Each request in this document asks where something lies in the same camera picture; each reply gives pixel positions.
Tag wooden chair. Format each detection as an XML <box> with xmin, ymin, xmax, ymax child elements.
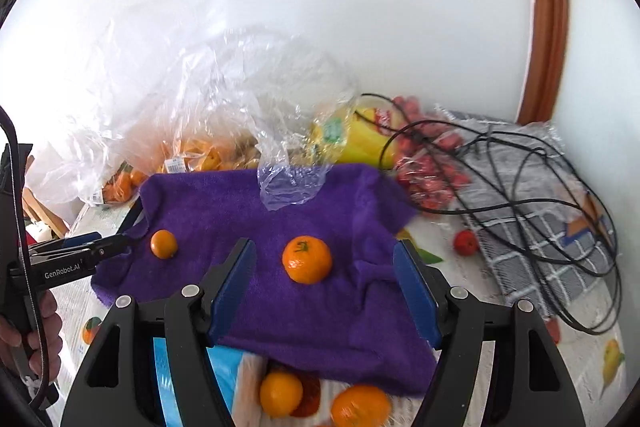
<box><xmin>22</xmin><ymin>186</ymin><xmax>68</xmax><ymax>239</ymax></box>

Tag yellow package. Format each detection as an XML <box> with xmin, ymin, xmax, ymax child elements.
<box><xmin>310</xmin><ymin>106</ymin><xmax>402</xmax><ymax>170</ymax></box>

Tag orange with green stem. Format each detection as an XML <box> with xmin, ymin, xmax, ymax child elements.
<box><xmin>281</xmin><ymin>235</ymin><xmax>333</xmax><ymax>285</ymax></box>

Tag clear plastic bag right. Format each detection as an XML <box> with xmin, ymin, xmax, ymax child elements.
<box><xmin>256</xmin><ymin>103</ymin><xmax>352</xmax><ymax>211</ymax></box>

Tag blue tissue pack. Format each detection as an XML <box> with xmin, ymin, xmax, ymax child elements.
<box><xmin>153</xmin><ymin>338</ymin><xmax>244</xmax><ymax>426</ymax></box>

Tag red fruits bag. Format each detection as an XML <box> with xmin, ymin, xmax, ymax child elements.
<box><xmin>393</xmin><ymin>96</ymin><xmax>471</xmax><ymax>211</ymax></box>

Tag red fruit by cloth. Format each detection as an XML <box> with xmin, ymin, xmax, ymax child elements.
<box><xmin>452</xmin><ymin>230</ymin><xmax>480</xmax><ymax>257</ymax></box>

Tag black cable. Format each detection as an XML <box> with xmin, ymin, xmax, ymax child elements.
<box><xmin>359</xmin><ymin>92</ymin><xmax>624</xmax><ymax>335</ymax></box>

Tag grey checked packaged cloth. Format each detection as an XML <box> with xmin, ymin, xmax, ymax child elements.
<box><xmin>437</xmin><ymin>108</ymin><xmax>622</xmax><ymax>323</ymax></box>

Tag clear plastic bag middle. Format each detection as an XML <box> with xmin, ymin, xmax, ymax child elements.
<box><xmin>156</xmin><ymin>28</ymin><xmax>358</xmax><ymax>173</ymax></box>

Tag left hand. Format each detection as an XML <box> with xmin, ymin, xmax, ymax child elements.
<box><xmin>0</xmin><ymin>291</ymin><xmax>63</xmax><ymax>379</ymax></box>

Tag clear plastic bag left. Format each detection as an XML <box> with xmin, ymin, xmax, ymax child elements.
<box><xmin>26</xmin><ymin>74</ymin><xmax>203</xmax><ymax>206</ymax></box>

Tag brown door frame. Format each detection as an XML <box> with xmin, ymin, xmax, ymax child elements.
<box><xmin>518</xmin><ymin>0</ymin><xmax>570</xmax><ymax>124</ymax></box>

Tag clear plastic bag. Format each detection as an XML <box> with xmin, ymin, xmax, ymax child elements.
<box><xmin>26</xmin><ymin>74</ymin><xmax>203</xmax><ymax>206</ymax></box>
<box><xmin>156</xmin><ymin>28</ymin><xmax>358</xmax><ymax>173</ymax></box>
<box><xmin>256</xmin><ymin>103</ymin><xmax>352</xmax><ymax>211</ymax></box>

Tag purple towel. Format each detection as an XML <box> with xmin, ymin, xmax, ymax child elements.
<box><xmin>91</xmin><ymin>164</ymin><xmax>436</xmax><ymax>395</ymax></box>

